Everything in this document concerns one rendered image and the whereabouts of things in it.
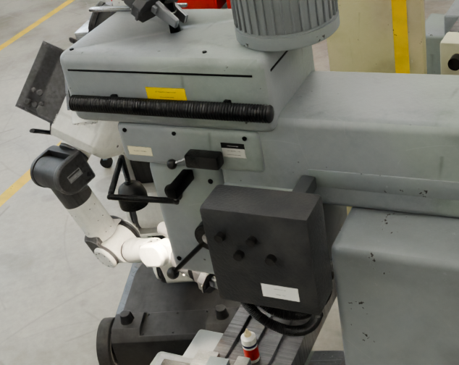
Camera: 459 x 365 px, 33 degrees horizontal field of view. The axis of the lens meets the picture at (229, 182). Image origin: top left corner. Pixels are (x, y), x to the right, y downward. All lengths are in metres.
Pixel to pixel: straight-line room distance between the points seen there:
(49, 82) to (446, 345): 1.26
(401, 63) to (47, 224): 2.34
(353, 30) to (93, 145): 1.62
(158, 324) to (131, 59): 1.49
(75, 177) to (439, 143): 1.10
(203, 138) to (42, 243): 3.09
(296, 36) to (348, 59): 2.09
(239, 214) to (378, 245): 0.29
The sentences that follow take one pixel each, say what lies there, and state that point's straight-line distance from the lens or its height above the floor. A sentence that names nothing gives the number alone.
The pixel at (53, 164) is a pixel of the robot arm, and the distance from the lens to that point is 2.20.
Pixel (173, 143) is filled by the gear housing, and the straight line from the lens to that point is 1.63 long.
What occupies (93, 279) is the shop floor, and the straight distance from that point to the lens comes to 4.19.
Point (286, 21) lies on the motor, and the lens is 1.43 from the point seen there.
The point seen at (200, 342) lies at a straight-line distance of 2.39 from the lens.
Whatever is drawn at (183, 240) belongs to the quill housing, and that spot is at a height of 1.41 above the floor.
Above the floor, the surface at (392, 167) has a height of 1.67.
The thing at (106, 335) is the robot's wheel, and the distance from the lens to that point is 2.92.
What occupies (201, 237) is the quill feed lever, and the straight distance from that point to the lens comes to 1.74.
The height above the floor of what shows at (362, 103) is 1.76.
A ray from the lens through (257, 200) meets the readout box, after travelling 1.33.
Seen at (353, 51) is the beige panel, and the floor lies 1.05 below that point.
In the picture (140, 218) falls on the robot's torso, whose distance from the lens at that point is 2.67.
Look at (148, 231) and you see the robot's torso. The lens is 2.75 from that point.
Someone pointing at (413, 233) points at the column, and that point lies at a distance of 1.49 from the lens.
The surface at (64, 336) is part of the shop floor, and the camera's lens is 3.92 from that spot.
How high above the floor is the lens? 2.46
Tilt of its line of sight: 32 degrees down
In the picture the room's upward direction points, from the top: 11 degrees counter-clockwise
